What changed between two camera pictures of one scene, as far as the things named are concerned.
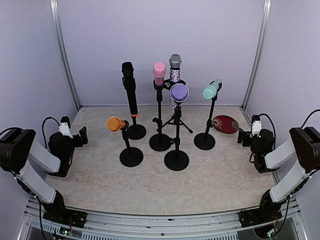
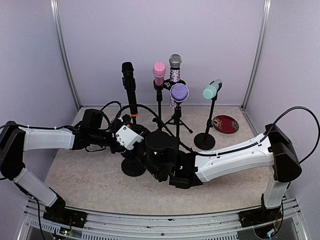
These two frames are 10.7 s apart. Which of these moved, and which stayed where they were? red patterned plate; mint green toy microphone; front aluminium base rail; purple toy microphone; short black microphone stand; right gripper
Moved: right gripper; short black microphone stand
Stayed: purple toy microphone; mint green toy microphone; front aluminium base rail; red patterned plate
